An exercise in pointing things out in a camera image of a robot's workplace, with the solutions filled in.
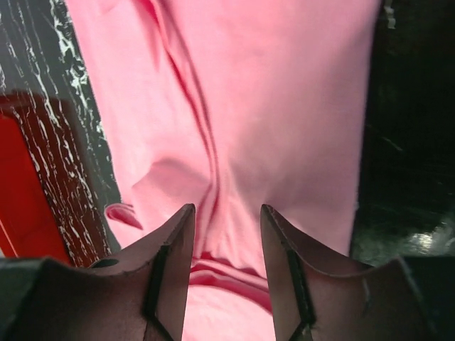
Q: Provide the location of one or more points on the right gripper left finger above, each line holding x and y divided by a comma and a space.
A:
139, 293

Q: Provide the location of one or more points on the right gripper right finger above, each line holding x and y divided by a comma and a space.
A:
317, 293

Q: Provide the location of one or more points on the pink t shirt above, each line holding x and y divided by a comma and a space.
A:
230, 105

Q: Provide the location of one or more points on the red plastic bin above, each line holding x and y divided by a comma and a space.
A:
28, 228

